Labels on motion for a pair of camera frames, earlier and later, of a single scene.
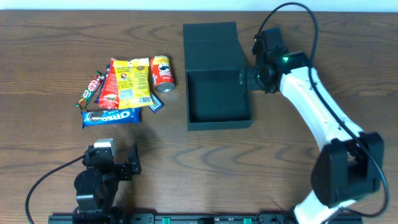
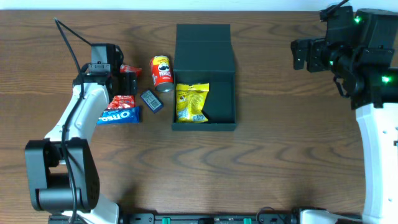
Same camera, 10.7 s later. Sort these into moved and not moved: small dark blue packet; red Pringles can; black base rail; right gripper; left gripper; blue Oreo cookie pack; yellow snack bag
Moved: right gripper; left gripper; yellow snack bag
Not moved: blue Oreo cookie pack; black base rail; small dark blue packet; red Pringles can
